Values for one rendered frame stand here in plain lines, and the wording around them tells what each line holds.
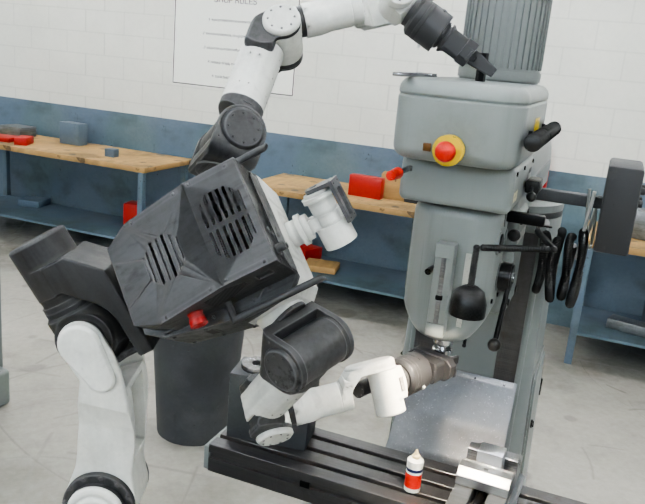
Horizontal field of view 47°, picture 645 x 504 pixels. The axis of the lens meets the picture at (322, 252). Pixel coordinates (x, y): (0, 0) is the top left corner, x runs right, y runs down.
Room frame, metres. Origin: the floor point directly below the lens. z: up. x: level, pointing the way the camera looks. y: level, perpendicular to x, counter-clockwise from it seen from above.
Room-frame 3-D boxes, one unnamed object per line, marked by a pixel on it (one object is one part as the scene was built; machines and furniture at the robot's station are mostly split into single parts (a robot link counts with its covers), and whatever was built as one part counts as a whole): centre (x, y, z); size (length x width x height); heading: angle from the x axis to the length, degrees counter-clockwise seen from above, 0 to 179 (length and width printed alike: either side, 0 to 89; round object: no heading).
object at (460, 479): (1.54, -0.43, 0.99); 0.12 x 0.06 x 0.04; 67
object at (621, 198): (1.81, -0.73, 1.62); 0.20 x 0.09 x 0.21; 159
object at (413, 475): (1.61, -0.27, 0.96); 0.04 x 0.04 x 0.11
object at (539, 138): (1.63, -0.46, 1.79); 0.45 x 0.04 x 0.04; 159
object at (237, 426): (1.82, 0.09, 1.00); 0.22 x 0.12 x 0.20; 79
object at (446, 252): (1.54, -0.27, 1.45); 0.04 x 0.04 x 0.21; 69
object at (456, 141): (1.43, -0.23, 1.76); 0.06 x 0.02 x 0.06; 69
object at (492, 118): (1.66, -0.31, 1.81); 0.47 x 0.26 x 0.16; 159
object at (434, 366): (1.58, -0.25, 1.24); 0.13 x 0.12 x 0.10; 51
